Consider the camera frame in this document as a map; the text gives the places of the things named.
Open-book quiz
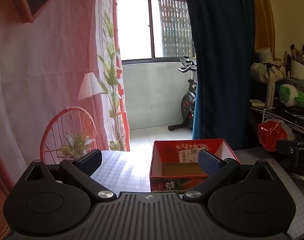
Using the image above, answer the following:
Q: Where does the white tube bottle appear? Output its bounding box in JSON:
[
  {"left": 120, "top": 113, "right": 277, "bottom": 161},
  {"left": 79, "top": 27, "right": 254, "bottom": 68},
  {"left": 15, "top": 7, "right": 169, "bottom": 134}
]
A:
[{"left": 265, "top": 77, "right": 276, "bottom": 108}]

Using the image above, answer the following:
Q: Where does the dark blue curtain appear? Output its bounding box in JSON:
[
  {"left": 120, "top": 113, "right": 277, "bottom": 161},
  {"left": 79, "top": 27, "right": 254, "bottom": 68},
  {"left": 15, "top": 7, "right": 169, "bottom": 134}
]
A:
[{"left": 183, "top": 0, "right": 256, "bottom": 149}]

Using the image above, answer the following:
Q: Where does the white drawstring bag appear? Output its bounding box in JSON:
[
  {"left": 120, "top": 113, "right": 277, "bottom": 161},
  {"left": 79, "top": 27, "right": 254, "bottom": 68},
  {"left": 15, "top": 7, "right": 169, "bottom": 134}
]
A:
[{"left": 250, "top": 62, "right": 286, "bottom": 83}]

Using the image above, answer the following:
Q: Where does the yellow sticky note pad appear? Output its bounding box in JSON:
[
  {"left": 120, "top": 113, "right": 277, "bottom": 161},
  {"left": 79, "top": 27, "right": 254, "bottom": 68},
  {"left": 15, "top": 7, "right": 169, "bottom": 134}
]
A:
[{"left": 249, "top": 99, "right": 266, "bottom": 108}]

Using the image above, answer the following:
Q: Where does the sliding glass window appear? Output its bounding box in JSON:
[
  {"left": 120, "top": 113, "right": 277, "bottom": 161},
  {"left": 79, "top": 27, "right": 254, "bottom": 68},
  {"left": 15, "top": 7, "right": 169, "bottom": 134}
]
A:
[{"left": 116, "top": 0, "right": 195, "bottom": 65}]

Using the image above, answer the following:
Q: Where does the black exercise bike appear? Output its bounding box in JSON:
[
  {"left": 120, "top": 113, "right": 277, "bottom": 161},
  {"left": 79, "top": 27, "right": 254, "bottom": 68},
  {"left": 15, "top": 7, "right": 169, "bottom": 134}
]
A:
[{"left": 167, "top": 56, "right": 198, "bottom": 132}]

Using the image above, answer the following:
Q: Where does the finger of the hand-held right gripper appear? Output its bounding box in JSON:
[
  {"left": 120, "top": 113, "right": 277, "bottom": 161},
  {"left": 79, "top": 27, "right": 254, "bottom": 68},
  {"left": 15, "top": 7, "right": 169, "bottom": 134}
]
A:
[{"left": 275, "top": 139, "right": 304, "bottom": 163}]

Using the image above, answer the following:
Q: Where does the red plastic bag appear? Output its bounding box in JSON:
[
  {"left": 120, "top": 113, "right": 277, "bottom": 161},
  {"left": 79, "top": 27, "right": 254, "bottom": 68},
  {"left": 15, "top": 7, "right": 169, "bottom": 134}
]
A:
[{"left": 257, "top": 119, "right": 296, "bottom": 152}]

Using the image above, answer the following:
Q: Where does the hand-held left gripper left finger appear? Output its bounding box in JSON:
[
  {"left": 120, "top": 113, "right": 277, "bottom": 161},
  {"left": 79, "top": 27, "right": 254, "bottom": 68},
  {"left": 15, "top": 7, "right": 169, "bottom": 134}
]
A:
[{"left": 26, "top": 149, "right": 117, "bottom": 202}]

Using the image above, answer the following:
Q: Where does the black desk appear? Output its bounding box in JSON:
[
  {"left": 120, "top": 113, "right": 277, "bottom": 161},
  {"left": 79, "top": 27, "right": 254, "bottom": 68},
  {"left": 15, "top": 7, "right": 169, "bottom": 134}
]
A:
[{"left": 249, "top": 100, "right": 304, "bottom": 140}]

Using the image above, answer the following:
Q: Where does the white brush holder with brushes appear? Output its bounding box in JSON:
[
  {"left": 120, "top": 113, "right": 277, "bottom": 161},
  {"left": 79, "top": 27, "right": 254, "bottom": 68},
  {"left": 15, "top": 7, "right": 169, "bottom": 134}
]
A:
[{"left": 285, "top": 44, "right": 304, "bottom": 80}]

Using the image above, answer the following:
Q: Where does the green and white plush toy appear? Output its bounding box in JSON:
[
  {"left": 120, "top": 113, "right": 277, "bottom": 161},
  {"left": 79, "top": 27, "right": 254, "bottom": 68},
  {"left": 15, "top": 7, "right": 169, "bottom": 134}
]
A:
[{"left": 278, "top": 84, "right": 304, "bottom": 108}]

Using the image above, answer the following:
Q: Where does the white paper roll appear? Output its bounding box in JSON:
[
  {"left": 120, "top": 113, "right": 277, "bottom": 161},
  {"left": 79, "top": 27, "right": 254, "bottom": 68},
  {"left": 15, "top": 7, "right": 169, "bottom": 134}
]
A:
[{"left": 254, "top": 47, "right": 273, "bottom": 63}]

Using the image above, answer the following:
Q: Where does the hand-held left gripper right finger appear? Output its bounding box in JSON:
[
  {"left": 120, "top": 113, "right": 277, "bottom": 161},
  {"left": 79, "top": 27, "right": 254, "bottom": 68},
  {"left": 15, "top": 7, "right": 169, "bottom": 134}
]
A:
[{"left": 182, "top": 149, "right": 276, "bottom": 202}]

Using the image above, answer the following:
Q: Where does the red strawberry print cardboard box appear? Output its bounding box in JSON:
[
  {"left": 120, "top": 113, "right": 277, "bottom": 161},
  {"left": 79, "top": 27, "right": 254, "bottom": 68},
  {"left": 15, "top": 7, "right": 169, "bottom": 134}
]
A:
[{"left": 149, "top": 139, "right": 241, "bottom": 193}]

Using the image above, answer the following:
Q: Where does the pink printed backdrop cloth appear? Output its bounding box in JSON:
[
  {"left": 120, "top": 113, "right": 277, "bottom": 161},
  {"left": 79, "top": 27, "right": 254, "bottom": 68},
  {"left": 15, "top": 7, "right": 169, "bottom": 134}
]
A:
[{"left": 0, "top": 0, "right": 130, "bottom": 240}]

